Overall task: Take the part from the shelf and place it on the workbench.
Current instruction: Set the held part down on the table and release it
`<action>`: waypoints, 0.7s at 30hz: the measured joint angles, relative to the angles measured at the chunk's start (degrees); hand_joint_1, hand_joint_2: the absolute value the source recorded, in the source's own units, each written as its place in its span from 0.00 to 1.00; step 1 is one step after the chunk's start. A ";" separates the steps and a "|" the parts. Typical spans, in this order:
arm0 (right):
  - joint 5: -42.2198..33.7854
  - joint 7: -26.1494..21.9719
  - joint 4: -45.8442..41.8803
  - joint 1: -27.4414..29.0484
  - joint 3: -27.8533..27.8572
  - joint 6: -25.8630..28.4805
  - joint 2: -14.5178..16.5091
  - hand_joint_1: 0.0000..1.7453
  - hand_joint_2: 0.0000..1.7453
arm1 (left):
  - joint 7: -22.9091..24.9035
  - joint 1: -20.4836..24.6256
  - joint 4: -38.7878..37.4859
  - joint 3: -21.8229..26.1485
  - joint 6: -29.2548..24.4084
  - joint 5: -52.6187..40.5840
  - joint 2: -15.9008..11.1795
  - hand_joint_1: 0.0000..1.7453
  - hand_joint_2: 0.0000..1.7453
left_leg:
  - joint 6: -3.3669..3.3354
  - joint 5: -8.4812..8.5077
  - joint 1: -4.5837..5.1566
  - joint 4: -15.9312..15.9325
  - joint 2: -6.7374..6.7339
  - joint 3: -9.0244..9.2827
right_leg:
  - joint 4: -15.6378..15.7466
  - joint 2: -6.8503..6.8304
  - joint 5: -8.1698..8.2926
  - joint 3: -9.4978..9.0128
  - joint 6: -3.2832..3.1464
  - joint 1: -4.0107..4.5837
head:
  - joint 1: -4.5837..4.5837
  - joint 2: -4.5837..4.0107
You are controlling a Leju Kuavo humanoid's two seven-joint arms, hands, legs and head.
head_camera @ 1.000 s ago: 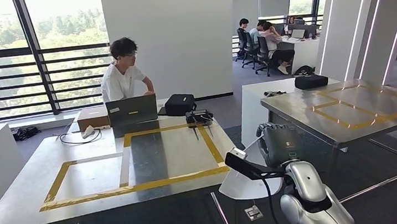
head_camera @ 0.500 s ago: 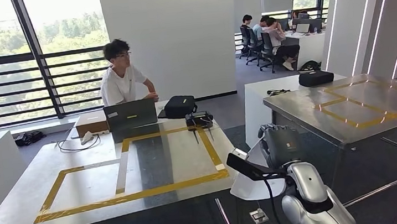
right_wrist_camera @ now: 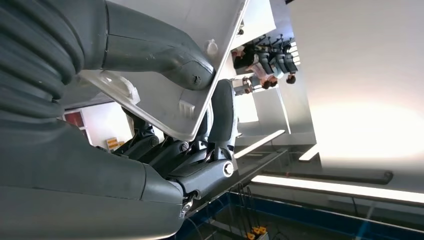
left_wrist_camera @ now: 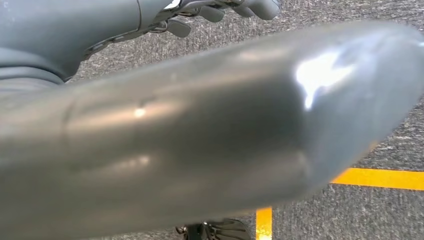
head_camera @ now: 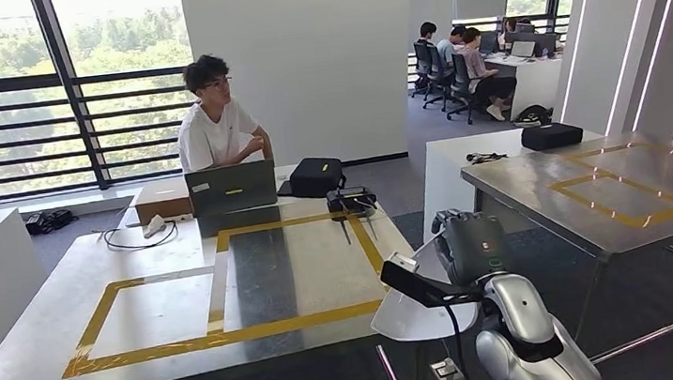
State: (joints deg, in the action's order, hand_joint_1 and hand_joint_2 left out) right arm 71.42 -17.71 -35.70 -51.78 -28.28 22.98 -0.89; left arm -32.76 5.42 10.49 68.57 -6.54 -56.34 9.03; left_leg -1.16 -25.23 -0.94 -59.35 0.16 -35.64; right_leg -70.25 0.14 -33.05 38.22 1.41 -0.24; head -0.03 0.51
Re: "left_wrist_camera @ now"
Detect black robot foot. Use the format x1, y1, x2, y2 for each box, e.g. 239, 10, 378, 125
175, 218, 253, 240

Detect yellow floor tape marking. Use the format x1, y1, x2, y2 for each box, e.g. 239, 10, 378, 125
255, 167, 424, 240

